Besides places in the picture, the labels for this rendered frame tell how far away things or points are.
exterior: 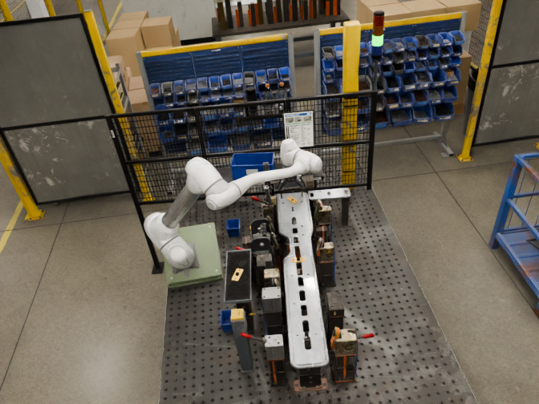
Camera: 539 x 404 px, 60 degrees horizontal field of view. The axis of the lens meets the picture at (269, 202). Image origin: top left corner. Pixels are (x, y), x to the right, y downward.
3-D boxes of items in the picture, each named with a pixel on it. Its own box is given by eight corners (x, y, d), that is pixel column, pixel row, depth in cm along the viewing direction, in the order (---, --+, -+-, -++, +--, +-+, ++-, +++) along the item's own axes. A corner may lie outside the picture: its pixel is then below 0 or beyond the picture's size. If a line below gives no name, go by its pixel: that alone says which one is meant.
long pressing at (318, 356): (335, 365, 223) (335, 364, 222) (288, 369, 223) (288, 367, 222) (307, 191, 331) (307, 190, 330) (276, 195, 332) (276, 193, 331)
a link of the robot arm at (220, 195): (244, 192, 254) (228, 173, 255) (220, 208, 244) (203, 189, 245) (237, 203, 265) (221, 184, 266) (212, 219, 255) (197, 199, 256)
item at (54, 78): (156, 195, 511) (99, 6, 388) (155, 204, 500) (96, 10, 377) (32, 212, 506) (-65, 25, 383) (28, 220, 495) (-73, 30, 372)
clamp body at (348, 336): (359, 383, 246) (362, 342, 223) (331, 385, 246) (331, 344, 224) (356, 365, 254) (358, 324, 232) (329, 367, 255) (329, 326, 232)
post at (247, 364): (254, 371, 256) (245, 321, 229) (241, 373, 256) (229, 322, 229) (254, 359, 262) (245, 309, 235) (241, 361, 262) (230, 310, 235)
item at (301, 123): (314, 147, 348) (314, 109, 329) (285, 149, 349) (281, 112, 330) (314, 145, 350) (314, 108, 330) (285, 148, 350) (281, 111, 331)
